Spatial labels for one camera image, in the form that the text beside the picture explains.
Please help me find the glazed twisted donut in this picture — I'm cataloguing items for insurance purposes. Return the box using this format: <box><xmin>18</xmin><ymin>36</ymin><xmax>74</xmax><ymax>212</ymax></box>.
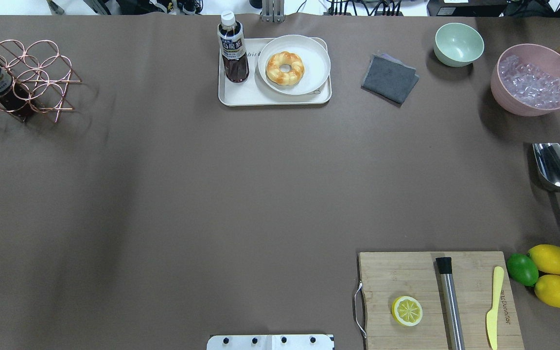
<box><xmin>266</xmin><ymin>51</ymin><xmax>305</xmax><ymax>86</ymax></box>

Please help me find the mint green bowl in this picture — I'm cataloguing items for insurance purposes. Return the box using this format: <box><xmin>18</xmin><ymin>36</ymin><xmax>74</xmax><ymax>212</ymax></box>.
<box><xmin>434</xmin><ymin>23</ymin><xmax>485</xmax><ymax>67</ymax></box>

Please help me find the upper yellow lemon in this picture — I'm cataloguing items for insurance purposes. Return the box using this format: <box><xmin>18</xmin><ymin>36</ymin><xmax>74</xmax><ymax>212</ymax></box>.
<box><xmin>527</xmin><ymin>244</ymin><xmax>560</xmax><ymax>275</ymax></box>

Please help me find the dark tea bottle on tray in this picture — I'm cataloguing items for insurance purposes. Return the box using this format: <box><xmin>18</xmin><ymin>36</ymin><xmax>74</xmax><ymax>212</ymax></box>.
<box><xmin>217</xmin><ymin>10</ymin><xmax>249</xmax><ymax>83</ymax></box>

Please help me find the yellow plastic knife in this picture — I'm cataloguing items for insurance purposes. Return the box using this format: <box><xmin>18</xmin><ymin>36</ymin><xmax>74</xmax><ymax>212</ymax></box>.
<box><xmin>485</xmin><ymin>266</ymin><xmax>505</xmax><ymax>350</ymax></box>

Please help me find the aluminium camera post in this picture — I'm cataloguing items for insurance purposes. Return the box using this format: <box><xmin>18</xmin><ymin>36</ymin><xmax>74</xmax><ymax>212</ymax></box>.
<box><xmin>261</xmin><ymin>0</ymin><xmax>286</xmax><ymax>23</ymax></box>

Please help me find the steel muddler black tip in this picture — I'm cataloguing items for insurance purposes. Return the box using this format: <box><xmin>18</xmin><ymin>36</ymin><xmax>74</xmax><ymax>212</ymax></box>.
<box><xmin>435</xmin><ymin>257</ymin><xmax>465</xmax><ymax>350</ymax></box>

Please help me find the yellow lemon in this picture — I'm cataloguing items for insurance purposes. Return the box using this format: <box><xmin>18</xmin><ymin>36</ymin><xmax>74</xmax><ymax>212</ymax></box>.
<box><xmin>527</xmin><ymin>244</ymin><xmax>560</xmax><ymax>275</ymax></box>
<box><xmin>534</xmin><ymin>274</ymin><xmax>560</xmax><ymax>308</ymax></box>

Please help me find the pink bowl of ice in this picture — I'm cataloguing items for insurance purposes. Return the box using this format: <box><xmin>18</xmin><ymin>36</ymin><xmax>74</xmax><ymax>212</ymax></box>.
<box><xmin>490</xmin><ymin>44</ymin><xmax>560</xmax><ymax>117</ymax></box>

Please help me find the white round plate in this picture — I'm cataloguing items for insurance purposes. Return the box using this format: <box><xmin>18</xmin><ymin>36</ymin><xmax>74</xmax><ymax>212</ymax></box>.
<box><xmin>258</xmin><ymin>34</ymin><xmax>331</xmax><ymax>95</ymax></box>

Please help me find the copper wire bottle rack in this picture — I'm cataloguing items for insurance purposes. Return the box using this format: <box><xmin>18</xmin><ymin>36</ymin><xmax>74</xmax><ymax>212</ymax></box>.
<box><xmin>0</xmin><ymin>38</ymin><xmax>82</xmax><ymax>123</ymax></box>

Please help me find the green lime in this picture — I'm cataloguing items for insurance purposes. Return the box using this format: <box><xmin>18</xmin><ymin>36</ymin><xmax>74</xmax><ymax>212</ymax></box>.
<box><xmin>506</xmin><ymin>253</ymin><xmax>539</xmax><ymax>287</ymax></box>

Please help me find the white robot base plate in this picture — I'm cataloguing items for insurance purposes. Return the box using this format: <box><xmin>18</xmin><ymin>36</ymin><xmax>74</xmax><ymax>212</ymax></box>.
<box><xmin>206</xmin><ymin>334</ymin><xmax>335</xmax><ymax>350</ymax></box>

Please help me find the lemon half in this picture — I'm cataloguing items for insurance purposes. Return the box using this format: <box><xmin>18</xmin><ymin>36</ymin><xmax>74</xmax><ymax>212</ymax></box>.
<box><xmin>391</xmin><ymin>296</ymin><xmax>423</xmax><ymax>327</ymax></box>

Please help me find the steel ice scoop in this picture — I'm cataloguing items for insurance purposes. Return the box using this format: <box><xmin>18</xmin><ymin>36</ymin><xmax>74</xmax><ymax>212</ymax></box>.
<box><xmin>532</xmin><ymin>142</ymin><xmax>560</xmax><ymax>193</ymax></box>

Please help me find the lower yellow lemon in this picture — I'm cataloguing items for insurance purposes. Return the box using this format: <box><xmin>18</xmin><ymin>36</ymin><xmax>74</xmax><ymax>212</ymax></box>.
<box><xmin>534</xmin><ymin>274</ymin><xmax>560</xmax><ymax>308</ymax></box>

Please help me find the white rabbit serving tray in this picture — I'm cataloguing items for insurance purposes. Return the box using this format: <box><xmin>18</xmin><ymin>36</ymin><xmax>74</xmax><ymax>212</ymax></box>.
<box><xmin>218</xmin><ymin>37</ymin><xmax>332</xmax><ymax>106</ymax></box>

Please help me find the grey folded cloth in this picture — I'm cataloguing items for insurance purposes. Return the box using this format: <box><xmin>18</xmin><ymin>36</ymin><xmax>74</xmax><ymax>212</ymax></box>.
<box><xmin>361</xmin><ymin>54</ymin><xmax>420</xmax><ymax>105</ymax></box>

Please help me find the bamboo cutting board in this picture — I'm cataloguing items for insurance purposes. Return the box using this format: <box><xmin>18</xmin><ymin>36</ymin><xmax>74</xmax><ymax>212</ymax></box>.
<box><xmin>358</xmin><ymin>252</ymin><xmax>505</xmax><ymax>350</ymax></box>

